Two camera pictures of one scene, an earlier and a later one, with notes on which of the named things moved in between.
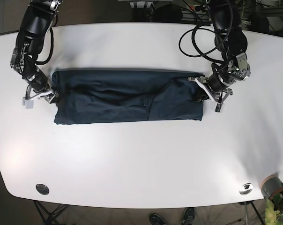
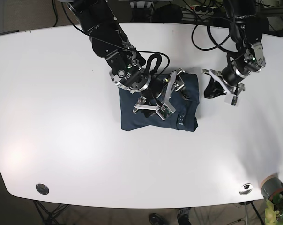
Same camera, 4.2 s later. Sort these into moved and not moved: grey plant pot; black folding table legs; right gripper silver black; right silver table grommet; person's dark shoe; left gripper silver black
Moved: right gripper silver black; left gripper silver black
Not moved: grey plant pot; black folding table legs; person's dark shoe; right silver table grommet
